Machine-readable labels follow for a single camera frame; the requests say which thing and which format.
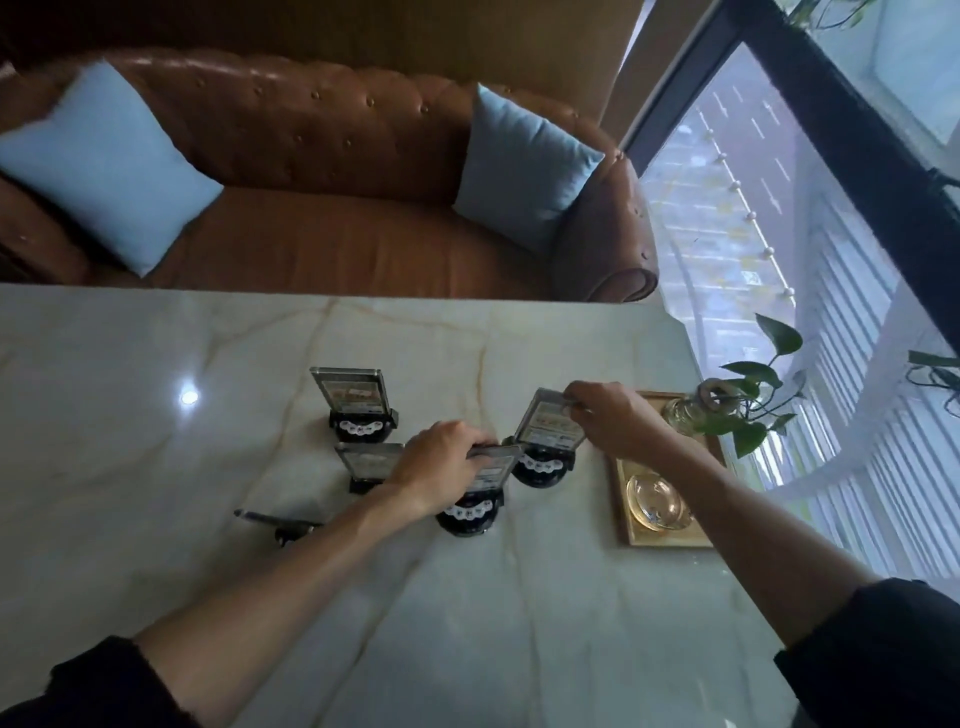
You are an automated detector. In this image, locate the hanging green vine plant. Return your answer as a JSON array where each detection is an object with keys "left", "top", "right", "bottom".
[{"left": 905, "top": 349, "right": 960, "bottom": 419}]

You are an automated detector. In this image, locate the person's right hand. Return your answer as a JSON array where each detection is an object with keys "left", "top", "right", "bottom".
[{"left": 563, "top": 379, "right": 671, "bottom": 464}]

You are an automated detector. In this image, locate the clear glass vase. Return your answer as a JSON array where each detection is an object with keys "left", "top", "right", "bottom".
[{"left": 663, "top": 378, "right": 742, "bottom": 437}]

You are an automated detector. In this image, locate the black right sleeve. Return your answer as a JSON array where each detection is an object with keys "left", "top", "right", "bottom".
[{"left": 774, "top": 577, "right": 960, "bottom": 728}]

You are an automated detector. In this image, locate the string of white bulbs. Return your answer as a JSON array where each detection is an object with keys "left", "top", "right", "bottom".
[{"left": 694, "top": 105, "right": 798, "bottom": 301}]

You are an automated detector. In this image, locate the small light blue cushion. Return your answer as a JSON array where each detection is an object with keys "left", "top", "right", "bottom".
[{"left": 452, "top": 82, "right": 606, "bottom": 256}]

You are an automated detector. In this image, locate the green pothos plant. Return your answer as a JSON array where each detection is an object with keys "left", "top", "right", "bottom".
[{"left": 693, "top": 313, "right": 809, "bottom": 460}]

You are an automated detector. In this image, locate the brown leather tufted sofa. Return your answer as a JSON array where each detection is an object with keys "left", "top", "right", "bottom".
[{"left": 0, "top": 46, "right": 661, "bottom": 304}]

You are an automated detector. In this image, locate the clear glass ashtray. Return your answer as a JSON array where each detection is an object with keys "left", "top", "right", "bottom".
[{"left": 625, "top": 472, "right": 694, "bottom": 533}]

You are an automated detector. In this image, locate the green leafy plant sprig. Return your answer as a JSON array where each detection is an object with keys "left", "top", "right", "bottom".
[{"left": 782, "top": 0, "right": 880, "bottom": 32}]

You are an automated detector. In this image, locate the person's left hand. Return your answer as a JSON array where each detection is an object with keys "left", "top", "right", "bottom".
[{"left": 383, "top": 420, "right": 498, "bottom": 521}]

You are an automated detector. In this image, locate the wooden tray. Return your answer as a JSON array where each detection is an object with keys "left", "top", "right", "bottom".
[{"left": 609, "top": 390, "right": 727, "bottom": 549}]

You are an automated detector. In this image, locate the large light blue cushion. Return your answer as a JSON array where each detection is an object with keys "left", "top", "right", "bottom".
[{"left": 0, "top": 60, "right": 225, "bottom": 279}]

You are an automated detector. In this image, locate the black window frame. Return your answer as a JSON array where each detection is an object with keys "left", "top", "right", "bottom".
[{"left": 621, "top": 0, "right": 960, "bottom": 355}]

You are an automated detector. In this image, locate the person's left forearm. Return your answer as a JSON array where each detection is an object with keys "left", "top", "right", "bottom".
[{"left": 133, "top": 480, "right": 445, "bottom": 728}]

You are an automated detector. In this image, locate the person's right forearm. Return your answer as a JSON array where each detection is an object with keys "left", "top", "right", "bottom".
[{"left": 633, "top": 426, "right": 880, "bottom": 651}]

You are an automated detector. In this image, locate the black left sleeve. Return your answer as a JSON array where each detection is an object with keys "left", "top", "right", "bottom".
[{"left": 0, "top": 636, "right": 202, "bottom": 728}]

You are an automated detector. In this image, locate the black sleeve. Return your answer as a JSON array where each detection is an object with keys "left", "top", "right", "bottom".
[
  {"left": 774, "top": 577, "right": 960, "bottom": 728},
  {"left": 0, "top": 636, "right": 202, "bottom": 728}
]

